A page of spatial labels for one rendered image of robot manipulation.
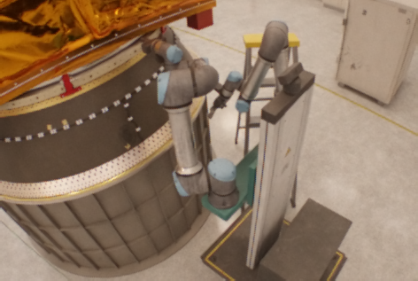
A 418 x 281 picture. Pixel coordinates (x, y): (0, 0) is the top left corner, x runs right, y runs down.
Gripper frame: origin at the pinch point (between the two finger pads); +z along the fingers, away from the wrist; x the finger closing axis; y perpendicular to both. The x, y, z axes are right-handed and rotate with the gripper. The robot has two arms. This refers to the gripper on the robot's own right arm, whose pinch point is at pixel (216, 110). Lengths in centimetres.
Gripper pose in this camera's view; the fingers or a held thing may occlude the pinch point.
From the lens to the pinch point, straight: 182.7
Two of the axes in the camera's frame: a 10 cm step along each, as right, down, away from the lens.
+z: -3.3, 6.2, 7.1
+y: 7.6, 6.3, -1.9
